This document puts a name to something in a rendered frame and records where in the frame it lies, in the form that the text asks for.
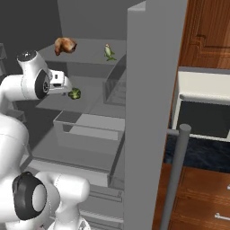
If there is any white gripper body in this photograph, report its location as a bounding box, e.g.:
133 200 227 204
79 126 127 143
60 75 74 95

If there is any green broccoli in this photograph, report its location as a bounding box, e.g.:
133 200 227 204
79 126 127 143
67 87 83 101

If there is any grey fridge shelf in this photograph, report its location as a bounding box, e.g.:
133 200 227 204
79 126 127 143
36 39 127 66
35 75 127 119

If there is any brown chicken drumstick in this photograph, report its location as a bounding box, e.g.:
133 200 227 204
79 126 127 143
54 37 78 57

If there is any grey fridge drawer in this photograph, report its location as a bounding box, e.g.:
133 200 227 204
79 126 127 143
52 109 127 142

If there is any clear fridge door bin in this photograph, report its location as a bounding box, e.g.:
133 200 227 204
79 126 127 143
102 55 127 106

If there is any grey fridge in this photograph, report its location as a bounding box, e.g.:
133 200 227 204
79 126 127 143
0 0 128 230

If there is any grey fridge door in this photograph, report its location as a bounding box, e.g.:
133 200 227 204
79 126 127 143
123 0 189 230

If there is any white oven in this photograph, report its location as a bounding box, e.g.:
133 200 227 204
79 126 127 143
171 66 230 142

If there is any brown wooden cupboard door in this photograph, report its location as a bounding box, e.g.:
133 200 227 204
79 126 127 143
179 0 230 70

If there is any brown wooden drawer run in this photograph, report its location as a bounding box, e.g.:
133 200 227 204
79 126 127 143
152 162 230 230

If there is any grey fridge door handle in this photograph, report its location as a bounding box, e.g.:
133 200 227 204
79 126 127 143
159 123 192 230

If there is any white oven handle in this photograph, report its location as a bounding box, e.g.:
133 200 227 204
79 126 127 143
178 93 230 106

